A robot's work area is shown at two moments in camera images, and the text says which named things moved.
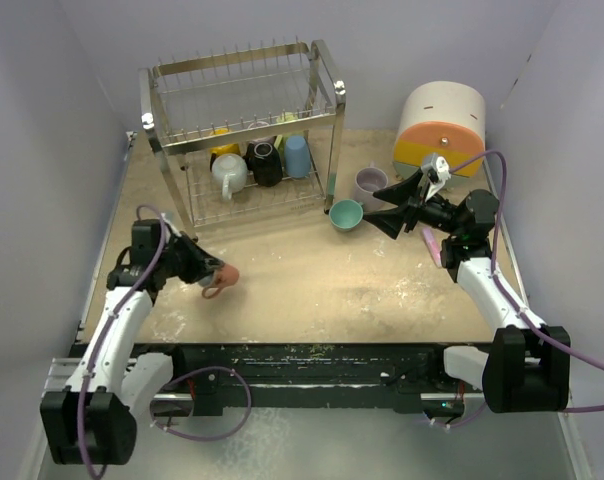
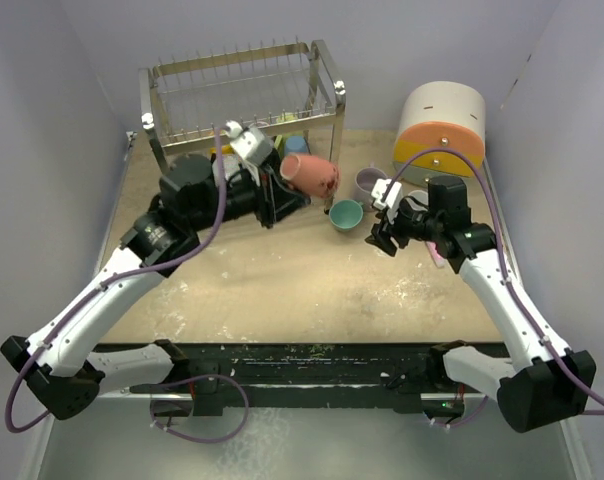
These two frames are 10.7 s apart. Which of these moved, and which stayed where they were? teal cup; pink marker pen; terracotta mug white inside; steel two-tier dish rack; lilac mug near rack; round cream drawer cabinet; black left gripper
Moved: black left gripper; terracotta mug white inside
Stayed: teal cup; lilac mug near rack; round cream drawer cabinet; steel two-tier dish rack; pink marker pen
